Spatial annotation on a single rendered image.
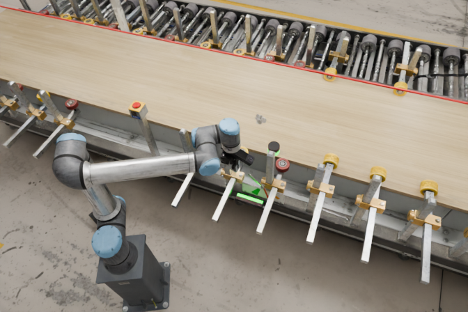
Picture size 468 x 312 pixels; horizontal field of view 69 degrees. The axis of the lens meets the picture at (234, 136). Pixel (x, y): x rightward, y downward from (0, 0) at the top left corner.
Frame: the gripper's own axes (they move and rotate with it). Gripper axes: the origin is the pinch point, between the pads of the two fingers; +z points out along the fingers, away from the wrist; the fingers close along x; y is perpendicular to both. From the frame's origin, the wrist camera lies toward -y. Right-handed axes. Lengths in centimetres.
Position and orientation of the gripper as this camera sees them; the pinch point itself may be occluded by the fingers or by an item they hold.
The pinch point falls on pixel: (237, 170)
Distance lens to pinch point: 180.9
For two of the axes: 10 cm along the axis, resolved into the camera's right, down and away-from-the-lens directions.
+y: -9.3, -2.6, 2.7
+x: -3.7, 7.4, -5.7
